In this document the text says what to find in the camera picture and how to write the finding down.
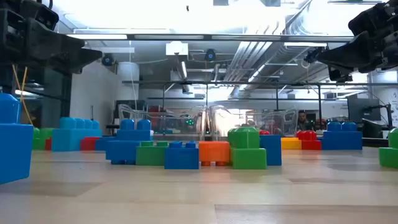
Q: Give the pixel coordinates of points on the ceiling light strip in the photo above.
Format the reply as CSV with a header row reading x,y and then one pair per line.
x,y
304,44

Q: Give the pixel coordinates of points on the white round column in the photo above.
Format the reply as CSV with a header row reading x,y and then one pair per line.
x,y
127,81

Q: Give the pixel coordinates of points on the yellow eight-stud block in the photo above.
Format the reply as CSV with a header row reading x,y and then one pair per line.
x,y
291,143

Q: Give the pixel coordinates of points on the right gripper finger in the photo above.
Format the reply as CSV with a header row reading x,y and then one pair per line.
x,y
351,56
340,77

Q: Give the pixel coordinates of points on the red eight-stud block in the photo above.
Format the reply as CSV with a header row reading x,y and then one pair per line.
x,y
48,144

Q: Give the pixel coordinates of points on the white ceiling box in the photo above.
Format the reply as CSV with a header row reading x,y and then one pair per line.
x,y
176,48

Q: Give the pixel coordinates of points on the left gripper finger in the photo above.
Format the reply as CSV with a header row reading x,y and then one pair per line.
x,y
74,60
40,40

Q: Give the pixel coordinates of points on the small green square block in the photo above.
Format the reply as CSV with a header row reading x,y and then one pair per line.
x,y
150,155

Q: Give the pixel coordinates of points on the large green block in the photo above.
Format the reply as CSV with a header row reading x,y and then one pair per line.
x,y
388,155
248,158
244,137
40,140

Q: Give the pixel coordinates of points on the blue eight-stud block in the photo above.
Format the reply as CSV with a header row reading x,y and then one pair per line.
x,y
182,157

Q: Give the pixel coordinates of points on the black desk monitor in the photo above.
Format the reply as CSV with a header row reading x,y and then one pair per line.
x,y
363,109

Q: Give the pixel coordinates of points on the long light blue block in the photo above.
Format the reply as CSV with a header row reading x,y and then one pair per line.
x,y
71,137

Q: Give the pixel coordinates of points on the small blue square block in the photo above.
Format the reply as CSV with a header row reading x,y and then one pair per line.
x,y
122,151
271,149

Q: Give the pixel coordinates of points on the person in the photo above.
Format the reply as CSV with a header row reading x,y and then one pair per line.
x,y
303,121

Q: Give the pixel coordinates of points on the small orange square block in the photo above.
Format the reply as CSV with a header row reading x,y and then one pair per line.
x,y
214,152

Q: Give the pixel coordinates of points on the small red square block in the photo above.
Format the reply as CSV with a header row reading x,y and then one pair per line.
x,y
88,143

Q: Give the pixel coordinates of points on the large red block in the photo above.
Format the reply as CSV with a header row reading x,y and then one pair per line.
x,y
264,132
308,140

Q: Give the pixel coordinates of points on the black metal shelf frame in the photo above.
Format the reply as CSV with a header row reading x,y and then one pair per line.
x,y
248,83

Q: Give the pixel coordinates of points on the black round ceiling camera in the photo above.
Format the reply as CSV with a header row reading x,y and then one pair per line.
x,y
210,55
108,59

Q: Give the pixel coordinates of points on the clear plastic bin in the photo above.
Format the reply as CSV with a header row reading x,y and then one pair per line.
x,y
174,121
236,118

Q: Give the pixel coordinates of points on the grey overhead crossbar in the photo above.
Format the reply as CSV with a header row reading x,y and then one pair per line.
x,y
217,37

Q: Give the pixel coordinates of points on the black aluminium table frame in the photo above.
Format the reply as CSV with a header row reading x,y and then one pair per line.
x,y
371,142

